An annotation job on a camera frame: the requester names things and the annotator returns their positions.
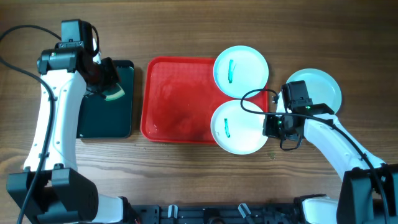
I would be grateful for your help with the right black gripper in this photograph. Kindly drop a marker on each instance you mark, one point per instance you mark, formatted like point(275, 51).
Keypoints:
point(268, 129)

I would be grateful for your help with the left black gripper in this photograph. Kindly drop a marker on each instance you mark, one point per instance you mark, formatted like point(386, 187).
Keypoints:
point(112, 76)

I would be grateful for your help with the green yellow scrub sponge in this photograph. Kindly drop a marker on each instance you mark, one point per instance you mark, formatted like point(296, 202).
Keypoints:
point(113, 93)

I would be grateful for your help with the white plate stained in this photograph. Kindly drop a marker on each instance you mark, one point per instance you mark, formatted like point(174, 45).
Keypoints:
point(321, 87)
point(240, 71)
point(236, 126)

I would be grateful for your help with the white plate bottom stained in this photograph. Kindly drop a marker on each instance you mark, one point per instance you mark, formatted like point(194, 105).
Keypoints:
point(236, 126)

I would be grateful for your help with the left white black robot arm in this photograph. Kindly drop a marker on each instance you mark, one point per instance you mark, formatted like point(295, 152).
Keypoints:
point(50, 189)

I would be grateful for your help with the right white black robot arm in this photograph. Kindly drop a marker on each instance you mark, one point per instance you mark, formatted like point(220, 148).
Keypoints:
point(369, 186)

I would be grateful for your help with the black square tray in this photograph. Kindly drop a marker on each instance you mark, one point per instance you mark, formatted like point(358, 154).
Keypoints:
point(102, 119)

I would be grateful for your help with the red plastic tray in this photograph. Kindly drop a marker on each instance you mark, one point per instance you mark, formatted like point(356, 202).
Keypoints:
point(179, 100)

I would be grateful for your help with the white plate top stained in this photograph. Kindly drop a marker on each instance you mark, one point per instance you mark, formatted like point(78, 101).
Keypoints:
point(240, 71)

